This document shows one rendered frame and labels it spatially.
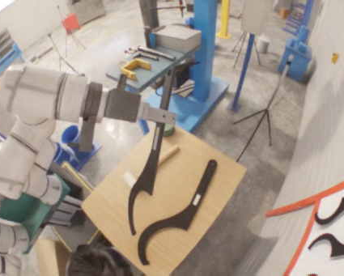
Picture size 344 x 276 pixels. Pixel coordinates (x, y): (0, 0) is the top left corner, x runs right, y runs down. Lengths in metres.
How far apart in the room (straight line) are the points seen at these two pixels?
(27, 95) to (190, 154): 0.76
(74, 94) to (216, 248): 1.70
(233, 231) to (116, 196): 1.28
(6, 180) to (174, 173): 0.70
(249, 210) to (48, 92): 1.83
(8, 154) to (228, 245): 1.76
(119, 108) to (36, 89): 0.14
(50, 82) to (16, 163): 0.18
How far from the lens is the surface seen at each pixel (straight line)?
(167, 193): 0.79
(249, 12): 1.64
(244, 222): 1.82
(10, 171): 0.37
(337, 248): 0.84
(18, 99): 0.30
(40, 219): 1.18
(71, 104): 0.27
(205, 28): 1.67
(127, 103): 0.26
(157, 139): 0.35
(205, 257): 1.75
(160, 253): 0.79
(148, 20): 2.18
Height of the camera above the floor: 1.71
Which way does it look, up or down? 58 degrees down
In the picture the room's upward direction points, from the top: 9 degrees counter-clockwise
